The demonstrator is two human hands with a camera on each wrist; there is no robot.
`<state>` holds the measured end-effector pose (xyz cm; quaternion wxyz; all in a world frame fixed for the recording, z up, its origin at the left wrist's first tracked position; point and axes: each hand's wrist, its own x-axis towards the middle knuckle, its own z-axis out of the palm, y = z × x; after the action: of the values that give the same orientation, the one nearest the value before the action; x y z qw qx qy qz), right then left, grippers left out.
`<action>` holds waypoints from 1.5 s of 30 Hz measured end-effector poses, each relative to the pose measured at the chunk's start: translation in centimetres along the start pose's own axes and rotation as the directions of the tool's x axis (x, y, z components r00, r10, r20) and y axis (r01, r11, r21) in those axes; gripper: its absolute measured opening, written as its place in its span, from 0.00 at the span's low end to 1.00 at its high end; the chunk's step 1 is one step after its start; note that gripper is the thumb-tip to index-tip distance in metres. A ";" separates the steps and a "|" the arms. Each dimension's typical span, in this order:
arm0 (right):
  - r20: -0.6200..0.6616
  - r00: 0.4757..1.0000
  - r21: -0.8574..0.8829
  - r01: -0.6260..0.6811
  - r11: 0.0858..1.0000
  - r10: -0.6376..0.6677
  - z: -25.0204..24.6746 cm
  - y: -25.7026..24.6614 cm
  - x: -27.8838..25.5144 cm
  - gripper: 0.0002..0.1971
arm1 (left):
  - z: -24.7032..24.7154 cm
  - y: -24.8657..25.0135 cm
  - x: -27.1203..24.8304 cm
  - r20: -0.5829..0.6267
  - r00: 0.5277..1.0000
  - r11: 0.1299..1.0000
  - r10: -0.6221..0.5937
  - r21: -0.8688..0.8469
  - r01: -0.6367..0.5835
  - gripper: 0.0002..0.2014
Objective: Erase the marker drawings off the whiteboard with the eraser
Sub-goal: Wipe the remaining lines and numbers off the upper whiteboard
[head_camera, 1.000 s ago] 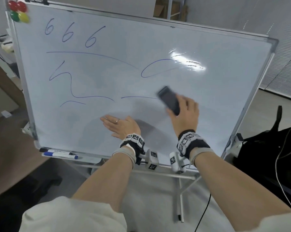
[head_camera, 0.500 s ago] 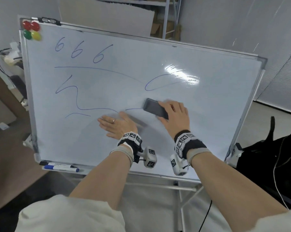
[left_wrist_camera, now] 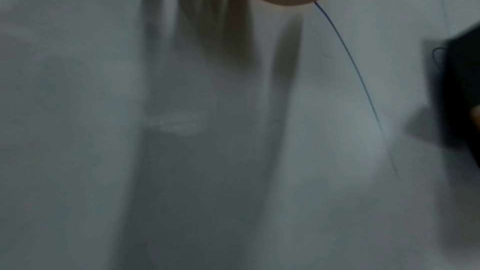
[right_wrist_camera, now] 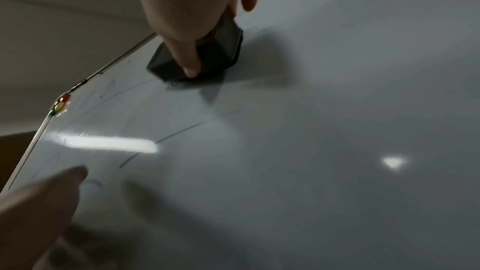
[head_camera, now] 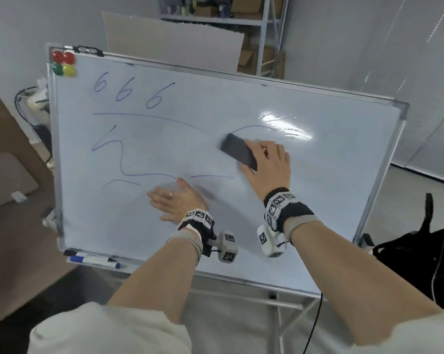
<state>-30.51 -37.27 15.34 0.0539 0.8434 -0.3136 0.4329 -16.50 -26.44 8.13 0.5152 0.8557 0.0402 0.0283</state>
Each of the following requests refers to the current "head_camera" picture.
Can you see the person's left hand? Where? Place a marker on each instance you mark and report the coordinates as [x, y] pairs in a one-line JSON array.
[[181, 202]]

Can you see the person's right hand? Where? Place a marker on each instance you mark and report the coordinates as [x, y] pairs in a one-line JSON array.
[[271, 169]]

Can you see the black office chair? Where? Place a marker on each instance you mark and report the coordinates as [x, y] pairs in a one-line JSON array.
[[428, 213], [410, 261]]

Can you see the large brown cardboard box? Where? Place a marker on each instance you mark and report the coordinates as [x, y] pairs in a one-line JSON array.
[[11, 129]]

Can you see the white whiteboard with metal frame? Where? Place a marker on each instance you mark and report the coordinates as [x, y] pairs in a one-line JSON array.
[[317, 199]]

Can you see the brown cardboard box on shelf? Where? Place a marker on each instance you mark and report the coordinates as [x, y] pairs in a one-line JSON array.
[[247, 3]]

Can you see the white shirt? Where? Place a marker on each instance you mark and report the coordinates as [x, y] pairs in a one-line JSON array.
[[96, 331]]

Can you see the grey wristband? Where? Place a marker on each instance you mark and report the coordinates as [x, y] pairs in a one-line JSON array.
[[187, 245], [301, 226]]

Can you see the white tape roll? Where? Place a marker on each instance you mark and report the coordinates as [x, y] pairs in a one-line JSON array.
[[35, 101]]

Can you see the yellow round magnet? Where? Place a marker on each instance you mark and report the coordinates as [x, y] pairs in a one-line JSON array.
[[69, 70]]

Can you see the blue whiteboard marker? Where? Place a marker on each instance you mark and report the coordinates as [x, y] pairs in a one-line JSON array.
[[93, 262]]

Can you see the green round magnet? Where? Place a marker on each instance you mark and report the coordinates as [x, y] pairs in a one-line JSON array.
[[57, 69]]

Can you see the person's right forearm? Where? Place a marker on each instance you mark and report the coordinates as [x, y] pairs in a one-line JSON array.
[[354, 276]]

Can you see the large white flat panel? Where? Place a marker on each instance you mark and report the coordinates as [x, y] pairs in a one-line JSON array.
[[170, 40]]

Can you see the small white tag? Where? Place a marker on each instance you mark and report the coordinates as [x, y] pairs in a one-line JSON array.
[[19, 197]]

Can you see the light grey rounded pad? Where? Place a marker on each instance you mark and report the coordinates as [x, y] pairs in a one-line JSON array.
[[8, 180]]

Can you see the grey metal shelf rack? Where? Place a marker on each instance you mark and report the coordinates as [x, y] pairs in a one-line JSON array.
[[268, 36]]

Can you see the grey window blinds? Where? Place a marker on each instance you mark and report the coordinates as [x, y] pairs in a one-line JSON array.
[[428, 136]]

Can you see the black whiteboard marker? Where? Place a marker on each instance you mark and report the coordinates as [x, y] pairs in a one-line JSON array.
[[89, 255]]

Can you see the stacked brown cardboard boxes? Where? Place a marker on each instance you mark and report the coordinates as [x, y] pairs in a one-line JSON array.
[[251, 58]]

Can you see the black whiteboard eraser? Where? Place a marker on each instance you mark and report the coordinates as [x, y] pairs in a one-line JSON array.
[[236, 149]]

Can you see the person's left forearm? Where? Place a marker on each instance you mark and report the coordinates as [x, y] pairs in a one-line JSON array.
[[159, 280]]

